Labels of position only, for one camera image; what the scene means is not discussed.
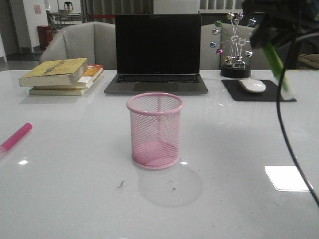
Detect grey right armchair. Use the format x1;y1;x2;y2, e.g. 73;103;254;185
200;23;270;70

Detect orange middle book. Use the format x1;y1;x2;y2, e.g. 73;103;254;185
34;64;103;90

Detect grey open laptop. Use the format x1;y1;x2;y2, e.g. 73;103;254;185
104;14;208;95

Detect grey armchair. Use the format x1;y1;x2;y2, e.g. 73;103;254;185
39;21;117;70
200;23;270;70

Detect brown cushion at right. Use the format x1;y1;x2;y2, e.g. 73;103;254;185
297;53;319;70

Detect pale bottom book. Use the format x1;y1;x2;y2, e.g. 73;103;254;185
29;77;103;97

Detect red trash bin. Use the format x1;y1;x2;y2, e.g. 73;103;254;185
37;25;53;50

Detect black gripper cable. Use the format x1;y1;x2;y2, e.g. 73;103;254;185
276;0;319;207

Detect ferris wheel desk ornament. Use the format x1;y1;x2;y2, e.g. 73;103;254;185
210;12;257;79

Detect white computer mouse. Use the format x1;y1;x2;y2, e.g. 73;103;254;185
239;79;266;93

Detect yellow top book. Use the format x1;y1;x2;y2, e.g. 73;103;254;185
19;58;88;87

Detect black mouse pad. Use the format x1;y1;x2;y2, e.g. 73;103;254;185
221;79;298;102

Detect pink highlighter pen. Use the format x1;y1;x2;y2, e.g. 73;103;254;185
0;122;33;157

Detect pink mesh pen holder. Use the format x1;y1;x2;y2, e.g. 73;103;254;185
127;92;183;169

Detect grey left armchair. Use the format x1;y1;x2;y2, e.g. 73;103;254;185
39;21;117;70

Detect green highlighter pen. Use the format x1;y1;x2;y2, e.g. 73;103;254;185
262;41;295;101

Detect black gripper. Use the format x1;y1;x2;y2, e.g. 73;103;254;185
242;0;307;48

